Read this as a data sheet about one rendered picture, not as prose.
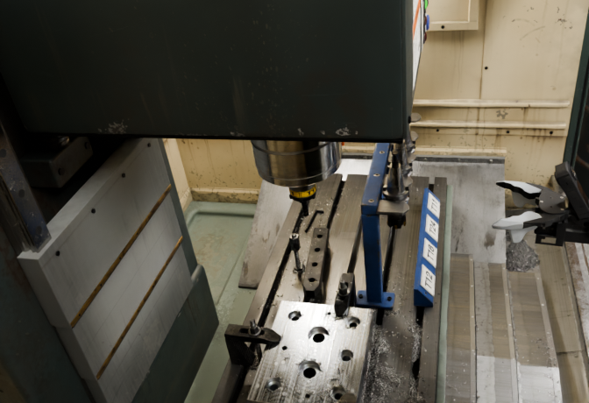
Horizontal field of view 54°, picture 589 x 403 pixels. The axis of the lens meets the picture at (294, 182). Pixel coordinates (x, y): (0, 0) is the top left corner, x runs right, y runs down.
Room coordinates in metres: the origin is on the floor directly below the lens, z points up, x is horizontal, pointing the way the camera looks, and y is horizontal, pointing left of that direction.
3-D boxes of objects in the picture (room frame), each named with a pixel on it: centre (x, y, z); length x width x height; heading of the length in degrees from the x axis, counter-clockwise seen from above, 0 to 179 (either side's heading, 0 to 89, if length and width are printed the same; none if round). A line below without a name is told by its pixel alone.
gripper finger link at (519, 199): (0.97, -0.46, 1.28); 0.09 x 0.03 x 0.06; 31
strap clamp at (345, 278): (1.03, -0.08, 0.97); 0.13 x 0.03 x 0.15; 162
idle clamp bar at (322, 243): (1.22, -0.03, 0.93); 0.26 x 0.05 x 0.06; 167
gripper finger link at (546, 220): (0.86, -0.46, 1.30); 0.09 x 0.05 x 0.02; 103
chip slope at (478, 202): (1.51, -0.22, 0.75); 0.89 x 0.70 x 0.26; 72
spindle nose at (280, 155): (0.90, -0.01, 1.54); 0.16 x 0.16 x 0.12
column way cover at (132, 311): (1.04, 0.41, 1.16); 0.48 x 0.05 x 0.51; 162
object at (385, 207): (1.07, -0.22, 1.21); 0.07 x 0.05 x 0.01; 72
